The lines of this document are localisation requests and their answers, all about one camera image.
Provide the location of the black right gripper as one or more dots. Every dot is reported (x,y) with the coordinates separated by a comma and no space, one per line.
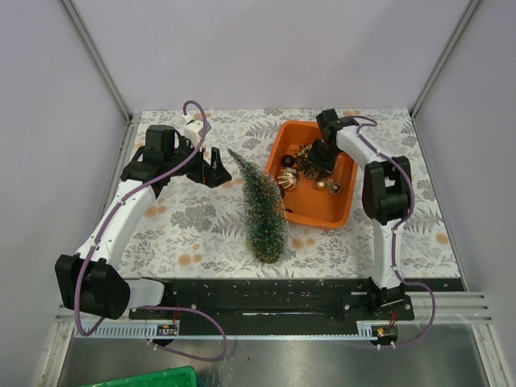
(324,168)

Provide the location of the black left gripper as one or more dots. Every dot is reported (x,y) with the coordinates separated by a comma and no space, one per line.
(210,175)

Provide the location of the orange plastic tub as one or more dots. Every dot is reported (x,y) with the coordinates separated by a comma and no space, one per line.
(311,207)

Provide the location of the small green christmas tree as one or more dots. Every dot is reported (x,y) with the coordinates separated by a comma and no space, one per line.
(265,221)

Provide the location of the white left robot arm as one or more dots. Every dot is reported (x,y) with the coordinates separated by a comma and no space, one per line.
(89,280)

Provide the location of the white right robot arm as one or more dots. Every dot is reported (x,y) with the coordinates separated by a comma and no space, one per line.
(387,194)

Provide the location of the gold and brown ornament pile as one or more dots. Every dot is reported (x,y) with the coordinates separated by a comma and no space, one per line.
(305,158)

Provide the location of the brown pine cone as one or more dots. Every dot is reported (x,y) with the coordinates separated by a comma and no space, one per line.
(310,173)

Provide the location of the large gold striped bauble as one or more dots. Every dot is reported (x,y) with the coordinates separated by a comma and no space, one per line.
(288,178)

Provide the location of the floral patterned table mat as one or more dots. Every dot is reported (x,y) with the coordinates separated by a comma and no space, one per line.
(195,231)

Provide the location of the green plastic crate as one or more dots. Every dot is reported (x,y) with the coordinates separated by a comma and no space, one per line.
(180,377)

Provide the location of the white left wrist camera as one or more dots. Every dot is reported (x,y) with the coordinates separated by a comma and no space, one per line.
(193,129)

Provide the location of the aluminium frame post left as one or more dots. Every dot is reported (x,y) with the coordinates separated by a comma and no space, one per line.
(80,27)

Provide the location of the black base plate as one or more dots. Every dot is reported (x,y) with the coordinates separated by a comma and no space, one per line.
(276,305)

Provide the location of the grey slotted cable duct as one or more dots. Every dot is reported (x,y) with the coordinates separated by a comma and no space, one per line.
(154,330)

